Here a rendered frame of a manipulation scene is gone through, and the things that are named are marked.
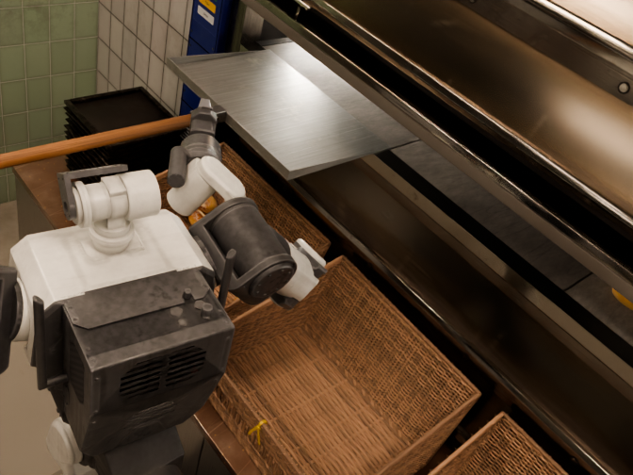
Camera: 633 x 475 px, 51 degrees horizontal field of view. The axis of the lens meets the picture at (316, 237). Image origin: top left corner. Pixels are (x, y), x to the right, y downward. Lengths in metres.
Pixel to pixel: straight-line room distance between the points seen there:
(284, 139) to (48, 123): 1.59
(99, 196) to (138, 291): 0.14
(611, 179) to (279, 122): 0.84
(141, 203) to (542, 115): 0.85
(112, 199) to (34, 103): 2.12
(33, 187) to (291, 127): 1.01
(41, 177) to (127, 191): 1.54
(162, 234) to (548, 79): 0.83
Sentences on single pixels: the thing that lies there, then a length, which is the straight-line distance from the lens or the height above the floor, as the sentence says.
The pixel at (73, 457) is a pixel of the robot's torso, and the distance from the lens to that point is 1.29.
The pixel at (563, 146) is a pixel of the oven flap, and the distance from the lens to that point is 1.43.
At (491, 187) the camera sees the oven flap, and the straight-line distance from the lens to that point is 1.37.
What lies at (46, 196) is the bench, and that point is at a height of 0.58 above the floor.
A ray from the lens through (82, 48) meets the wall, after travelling 3.00.
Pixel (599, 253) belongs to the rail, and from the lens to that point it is 1.30.
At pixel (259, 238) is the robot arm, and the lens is 1.06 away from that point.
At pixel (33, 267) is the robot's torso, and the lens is 0.99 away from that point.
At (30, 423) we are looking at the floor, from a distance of 2.50.
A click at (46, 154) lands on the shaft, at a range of 1.53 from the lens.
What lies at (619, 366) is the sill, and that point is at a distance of 1.55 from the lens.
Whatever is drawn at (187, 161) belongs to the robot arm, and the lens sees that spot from 1.38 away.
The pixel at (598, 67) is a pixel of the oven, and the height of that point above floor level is 1.66.
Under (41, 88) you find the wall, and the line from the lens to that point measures 3.02.
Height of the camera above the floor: 2.09
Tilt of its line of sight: 39 degrees down
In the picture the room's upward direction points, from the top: 18 degrees clockwise
